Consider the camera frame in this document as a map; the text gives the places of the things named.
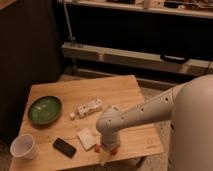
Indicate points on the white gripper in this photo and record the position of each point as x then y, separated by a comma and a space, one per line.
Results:
109, 141

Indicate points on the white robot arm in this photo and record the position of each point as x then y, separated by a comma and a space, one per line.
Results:
189, 108

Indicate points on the green ceramic bowl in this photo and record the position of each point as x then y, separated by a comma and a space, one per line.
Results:
45, 110

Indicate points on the black smartphone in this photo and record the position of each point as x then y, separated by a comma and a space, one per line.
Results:
64, 147

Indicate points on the wooden table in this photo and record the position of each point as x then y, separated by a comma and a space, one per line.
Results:
120, 90

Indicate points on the translucent plastic cup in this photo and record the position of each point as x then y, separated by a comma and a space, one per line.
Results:
24, 147

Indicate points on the grey metal pole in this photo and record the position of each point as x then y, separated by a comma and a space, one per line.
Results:
72, 38

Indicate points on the grey metal beam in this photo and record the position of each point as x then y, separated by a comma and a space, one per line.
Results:
135, 59

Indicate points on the black handle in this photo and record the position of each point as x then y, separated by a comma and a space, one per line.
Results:
177, 60

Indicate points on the upper wall shelf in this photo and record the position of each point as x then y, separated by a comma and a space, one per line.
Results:
150, 6

